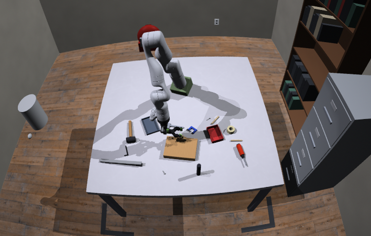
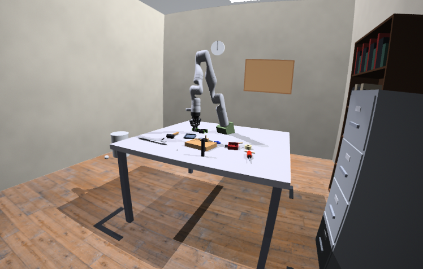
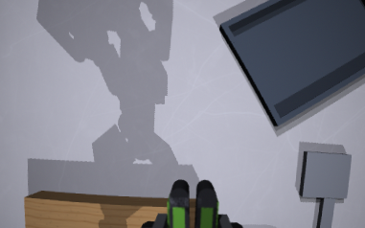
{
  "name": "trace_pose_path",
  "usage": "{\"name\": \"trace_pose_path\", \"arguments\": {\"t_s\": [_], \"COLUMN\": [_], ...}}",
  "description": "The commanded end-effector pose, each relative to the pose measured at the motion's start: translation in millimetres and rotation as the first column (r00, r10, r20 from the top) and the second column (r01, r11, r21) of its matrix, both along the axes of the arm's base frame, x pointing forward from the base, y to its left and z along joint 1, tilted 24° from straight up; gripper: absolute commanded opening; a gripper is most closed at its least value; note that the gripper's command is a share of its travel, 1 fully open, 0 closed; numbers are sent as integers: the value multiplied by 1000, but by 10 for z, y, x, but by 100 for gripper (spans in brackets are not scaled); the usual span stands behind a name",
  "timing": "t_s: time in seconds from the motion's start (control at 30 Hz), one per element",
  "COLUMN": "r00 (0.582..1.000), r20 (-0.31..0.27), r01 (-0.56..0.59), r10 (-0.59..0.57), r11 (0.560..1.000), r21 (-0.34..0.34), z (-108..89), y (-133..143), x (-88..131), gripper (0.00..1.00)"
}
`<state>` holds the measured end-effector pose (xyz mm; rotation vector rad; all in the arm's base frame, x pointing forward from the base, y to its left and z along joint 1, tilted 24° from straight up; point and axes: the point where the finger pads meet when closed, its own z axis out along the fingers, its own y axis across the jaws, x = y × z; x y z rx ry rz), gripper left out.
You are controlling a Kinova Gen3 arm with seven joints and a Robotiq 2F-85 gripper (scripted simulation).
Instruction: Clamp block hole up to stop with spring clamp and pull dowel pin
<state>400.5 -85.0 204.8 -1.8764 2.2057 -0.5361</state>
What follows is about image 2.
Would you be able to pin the red open tray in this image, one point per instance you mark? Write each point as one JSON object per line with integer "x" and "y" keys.
{"x": 233, "y": 145}

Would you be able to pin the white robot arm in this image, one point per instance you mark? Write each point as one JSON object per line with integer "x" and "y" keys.
{"x": 204, "y": 56}

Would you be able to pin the brown wooden bench board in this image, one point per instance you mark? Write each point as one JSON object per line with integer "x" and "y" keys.
{"x": 196, "y": 144}

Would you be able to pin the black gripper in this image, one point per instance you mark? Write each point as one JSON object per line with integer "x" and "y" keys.
{"x": 195, "y": 121}

